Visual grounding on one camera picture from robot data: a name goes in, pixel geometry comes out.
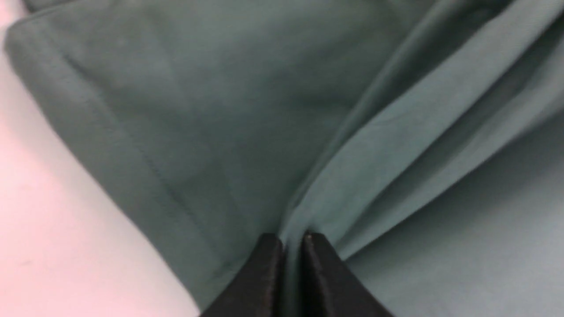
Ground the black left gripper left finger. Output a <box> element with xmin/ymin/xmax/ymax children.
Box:
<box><xmin>201</xmin><ymin>233</ymin><xmax>285</xmax><ymax>317</ymax></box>

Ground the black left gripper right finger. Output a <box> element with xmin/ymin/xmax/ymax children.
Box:
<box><xmin>301</xmin><ymin>232</ymin><xmax>393</xmax><ymax>317</ymax></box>

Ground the green long-sleeve top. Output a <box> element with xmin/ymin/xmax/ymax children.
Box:
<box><xmin>4</xmin><ymin>0</ymin><xmax>563</xmax><ymax>317</ymax></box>

